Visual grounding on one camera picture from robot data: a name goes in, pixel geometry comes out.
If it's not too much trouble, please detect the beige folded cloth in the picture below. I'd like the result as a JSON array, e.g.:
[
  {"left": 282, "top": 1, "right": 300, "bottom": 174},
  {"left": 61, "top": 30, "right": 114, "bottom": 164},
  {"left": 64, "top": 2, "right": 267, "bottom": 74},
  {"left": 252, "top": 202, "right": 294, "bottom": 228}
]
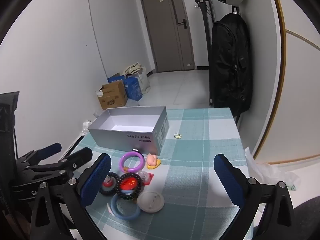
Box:
[{"left": 122, "top": 62, "right": 146, "bottom": 77}]

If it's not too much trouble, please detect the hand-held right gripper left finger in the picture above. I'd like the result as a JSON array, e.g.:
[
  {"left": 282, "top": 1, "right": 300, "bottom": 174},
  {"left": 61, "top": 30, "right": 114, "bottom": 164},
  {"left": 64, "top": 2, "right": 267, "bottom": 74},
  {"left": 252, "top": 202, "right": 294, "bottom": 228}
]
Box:
[{"left": 30, "top": 152, "right": 112, "bottom": 240}]

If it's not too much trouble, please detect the person's right leg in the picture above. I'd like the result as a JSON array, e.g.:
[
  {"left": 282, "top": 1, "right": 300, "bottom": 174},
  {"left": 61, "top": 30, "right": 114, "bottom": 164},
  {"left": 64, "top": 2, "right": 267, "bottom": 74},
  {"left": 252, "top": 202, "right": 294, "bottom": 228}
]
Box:
[{"left": 291, "top": 200, "right": 320, "bottom": 240}]

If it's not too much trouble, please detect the pink pig figurine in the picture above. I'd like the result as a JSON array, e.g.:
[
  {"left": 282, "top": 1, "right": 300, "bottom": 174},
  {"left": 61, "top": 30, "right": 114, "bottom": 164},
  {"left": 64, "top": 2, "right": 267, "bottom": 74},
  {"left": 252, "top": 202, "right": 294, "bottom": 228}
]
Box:
[{"left": 146, "top": 153, "right": 162, "bottom": 170}]

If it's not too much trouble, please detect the silver cardboard box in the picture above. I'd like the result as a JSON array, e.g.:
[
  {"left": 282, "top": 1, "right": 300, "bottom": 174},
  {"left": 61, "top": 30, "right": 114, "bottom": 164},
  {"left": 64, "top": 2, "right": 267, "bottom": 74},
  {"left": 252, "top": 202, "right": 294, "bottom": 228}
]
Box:
[{"left": 87, "top": 106, "right": 169, "bottom": 156}]

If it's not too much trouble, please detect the white round pin badge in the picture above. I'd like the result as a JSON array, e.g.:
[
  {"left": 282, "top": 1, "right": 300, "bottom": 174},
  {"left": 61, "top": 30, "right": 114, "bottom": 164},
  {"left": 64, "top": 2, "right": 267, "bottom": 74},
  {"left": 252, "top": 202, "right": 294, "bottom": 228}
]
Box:
[{"left": 137, "top": 191, "right": 165, "bottom": 213}]

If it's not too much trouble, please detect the black backpack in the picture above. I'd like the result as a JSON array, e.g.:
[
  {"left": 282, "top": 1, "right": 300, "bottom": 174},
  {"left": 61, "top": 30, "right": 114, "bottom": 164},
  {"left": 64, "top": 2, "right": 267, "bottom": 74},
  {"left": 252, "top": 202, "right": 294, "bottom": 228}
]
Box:
[{"left": 209, "top": 12, "right": 253, "bottom": 117}]

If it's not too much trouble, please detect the purple ring bracelet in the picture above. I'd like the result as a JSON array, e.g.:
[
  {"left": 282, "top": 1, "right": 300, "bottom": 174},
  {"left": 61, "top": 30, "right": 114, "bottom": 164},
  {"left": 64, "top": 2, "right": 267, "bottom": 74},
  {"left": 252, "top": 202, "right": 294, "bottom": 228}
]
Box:
[{"left": 119, "top": 149, "right": 145, "bottom": 173}]

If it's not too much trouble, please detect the large black bead bracelet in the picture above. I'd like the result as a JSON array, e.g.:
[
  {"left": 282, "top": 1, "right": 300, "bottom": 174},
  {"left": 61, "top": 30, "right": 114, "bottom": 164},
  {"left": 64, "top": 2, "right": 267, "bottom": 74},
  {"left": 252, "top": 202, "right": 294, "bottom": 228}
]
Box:
[{"left": 115, "top": 172, "right": 143, "bottom": 202}]

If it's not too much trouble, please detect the small black bead bracelet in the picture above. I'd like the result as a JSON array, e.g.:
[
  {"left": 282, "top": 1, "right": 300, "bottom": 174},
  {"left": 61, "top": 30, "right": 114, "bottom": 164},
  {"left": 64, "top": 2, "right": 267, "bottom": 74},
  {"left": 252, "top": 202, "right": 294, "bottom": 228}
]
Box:
[{"left": 99, "top": 172, "right": 120, "bottom": 195}]

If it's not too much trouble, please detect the teal checkered tablecloth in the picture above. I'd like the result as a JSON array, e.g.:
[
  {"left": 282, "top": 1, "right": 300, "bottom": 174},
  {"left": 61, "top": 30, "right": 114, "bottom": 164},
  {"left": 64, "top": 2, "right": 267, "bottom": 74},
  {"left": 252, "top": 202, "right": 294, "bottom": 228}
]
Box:
[{"left": 72, "top": 107, "right": 253, "bottom": 240}]

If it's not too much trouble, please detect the white bag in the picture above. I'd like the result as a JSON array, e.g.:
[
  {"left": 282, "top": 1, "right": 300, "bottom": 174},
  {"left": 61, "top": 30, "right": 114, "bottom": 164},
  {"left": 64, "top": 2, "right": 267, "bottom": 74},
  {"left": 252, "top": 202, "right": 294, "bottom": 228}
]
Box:
[{"left": 136, "top": 70, "right": 151, "bottom": 95}]

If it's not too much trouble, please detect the light blue ring bracelet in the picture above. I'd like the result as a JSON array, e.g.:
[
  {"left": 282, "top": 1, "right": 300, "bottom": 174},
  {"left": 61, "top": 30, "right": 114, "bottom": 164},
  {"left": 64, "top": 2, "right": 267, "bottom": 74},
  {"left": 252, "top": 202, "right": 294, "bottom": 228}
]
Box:
[{"left": 107, "top": 194, "right": 141, "bottom": 220}]

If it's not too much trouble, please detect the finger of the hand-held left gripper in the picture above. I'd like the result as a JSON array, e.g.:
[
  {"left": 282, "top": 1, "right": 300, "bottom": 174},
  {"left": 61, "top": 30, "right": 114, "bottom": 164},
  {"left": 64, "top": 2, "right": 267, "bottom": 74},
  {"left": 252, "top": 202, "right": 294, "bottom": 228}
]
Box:
[
  {"left": 30, "top": 147, "right": 93, "bottom": 178},
  {"left": 16, "top": 142, "right": 62, "bottom": 167}
]

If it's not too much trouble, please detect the grey door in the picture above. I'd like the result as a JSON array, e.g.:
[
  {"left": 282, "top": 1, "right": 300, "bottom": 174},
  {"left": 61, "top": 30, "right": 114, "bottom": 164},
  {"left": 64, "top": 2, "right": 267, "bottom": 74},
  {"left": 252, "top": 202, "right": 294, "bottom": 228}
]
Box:
[{"left": 139, "top": 0, "right": 195, "bottom": 73}]

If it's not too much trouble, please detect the clear plastic wrap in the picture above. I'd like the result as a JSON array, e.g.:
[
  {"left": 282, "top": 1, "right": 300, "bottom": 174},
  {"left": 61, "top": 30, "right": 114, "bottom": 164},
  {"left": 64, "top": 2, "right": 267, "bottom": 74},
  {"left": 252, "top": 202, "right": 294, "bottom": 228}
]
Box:
[{"left": 82, "top": 111, "right": 99, "bottom": 134}]

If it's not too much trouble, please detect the blue carton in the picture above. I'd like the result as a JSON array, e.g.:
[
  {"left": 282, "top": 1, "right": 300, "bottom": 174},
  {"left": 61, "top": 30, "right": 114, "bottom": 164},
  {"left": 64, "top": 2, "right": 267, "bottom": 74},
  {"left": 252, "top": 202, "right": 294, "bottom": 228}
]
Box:
[
  {"left": 108, "top": 72, "right": 123, "bottom": 83},
  {"left": 123, "top": 77, "right": 143, "bottom": 102}
]

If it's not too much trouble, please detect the clear plastic bag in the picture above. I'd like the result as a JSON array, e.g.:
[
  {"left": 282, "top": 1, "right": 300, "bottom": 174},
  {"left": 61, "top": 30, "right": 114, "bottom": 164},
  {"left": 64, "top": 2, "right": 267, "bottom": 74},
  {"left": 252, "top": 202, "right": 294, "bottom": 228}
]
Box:
[{"left": 244, "top": 146, "right": 302, "bottom": 192}]

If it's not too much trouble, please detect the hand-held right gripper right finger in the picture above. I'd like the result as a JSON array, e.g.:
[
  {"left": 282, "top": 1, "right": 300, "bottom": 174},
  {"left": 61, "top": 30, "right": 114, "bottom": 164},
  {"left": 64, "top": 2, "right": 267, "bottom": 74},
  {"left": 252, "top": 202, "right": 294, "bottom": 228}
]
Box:
[{"left": 214, "top": 153, "right": 297, "bottom": 240}]

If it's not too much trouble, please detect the black coat rack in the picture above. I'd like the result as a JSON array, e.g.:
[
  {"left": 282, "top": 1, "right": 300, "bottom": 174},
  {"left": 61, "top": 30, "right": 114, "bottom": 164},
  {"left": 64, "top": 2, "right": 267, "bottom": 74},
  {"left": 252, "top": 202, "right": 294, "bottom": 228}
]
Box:
[{"left": 194, "top": 0, "right": 213, "bottom": 103}]

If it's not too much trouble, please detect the brown cardboard box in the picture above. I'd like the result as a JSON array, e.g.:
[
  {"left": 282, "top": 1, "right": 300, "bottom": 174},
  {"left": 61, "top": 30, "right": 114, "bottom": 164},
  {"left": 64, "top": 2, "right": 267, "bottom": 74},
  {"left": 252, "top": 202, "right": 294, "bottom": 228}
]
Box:
[{"left": 96, "top": 80, "right": 128, "bottom": 110}]

